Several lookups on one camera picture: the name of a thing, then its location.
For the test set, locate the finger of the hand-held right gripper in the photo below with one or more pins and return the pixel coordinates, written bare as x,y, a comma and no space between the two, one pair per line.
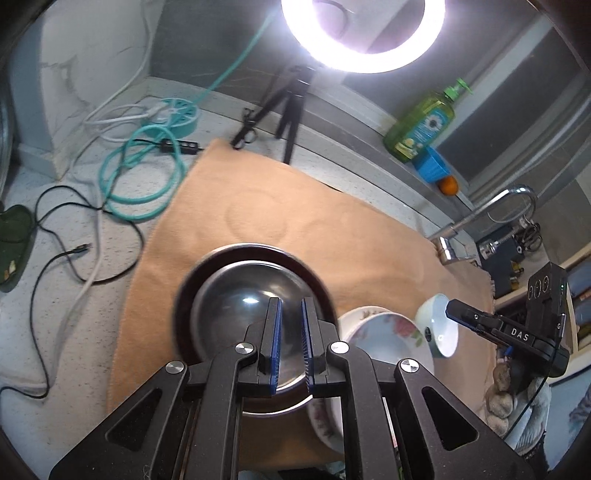
471,316

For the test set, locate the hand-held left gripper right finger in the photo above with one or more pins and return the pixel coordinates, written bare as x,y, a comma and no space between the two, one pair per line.
307,341

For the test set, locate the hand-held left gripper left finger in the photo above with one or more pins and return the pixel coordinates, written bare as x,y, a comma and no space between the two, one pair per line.
276,341

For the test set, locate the light blue bowl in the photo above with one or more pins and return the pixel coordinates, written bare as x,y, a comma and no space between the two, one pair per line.
438,341

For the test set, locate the stainless steel bowl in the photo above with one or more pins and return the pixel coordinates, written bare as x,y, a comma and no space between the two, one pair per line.
240,314

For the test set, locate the white plate with pink flowers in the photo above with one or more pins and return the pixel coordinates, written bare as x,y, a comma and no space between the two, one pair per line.
388,339

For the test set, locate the large white plate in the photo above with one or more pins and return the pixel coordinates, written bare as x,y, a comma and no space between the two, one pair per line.
323,424

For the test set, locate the large steel bowl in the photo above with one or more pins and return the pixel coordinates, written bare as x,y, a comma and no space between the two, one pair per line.
194,277

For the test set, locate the person's right hand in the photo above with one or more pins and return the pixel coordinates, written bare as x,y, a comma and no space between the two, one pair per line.
503,392

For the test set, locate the steel faucet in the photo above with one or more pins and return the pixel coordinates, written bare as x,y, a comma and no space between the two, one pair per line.
445,247

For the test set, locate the orange fruit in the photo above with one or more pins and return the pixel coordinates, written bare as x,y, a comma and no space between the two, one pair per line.
448,185

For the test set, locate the beige cloth mat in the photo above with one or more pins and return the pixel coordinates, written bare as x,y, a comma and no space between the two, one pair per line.
300,207

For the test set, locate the blue ribbed cup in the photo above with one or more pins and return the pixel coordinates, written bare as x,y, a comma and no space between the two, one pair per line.
431,166

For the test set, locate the green dish soap bottle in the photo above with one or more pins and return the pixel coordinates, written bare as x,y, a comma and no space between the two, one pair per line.
420,124

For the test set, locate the black power strip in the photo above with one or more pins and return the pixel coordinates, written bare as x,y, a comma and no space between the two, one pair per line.
180,146

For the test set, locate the black tripod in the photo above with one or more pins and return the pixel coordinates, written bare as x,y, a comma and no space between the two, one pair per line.
288,120

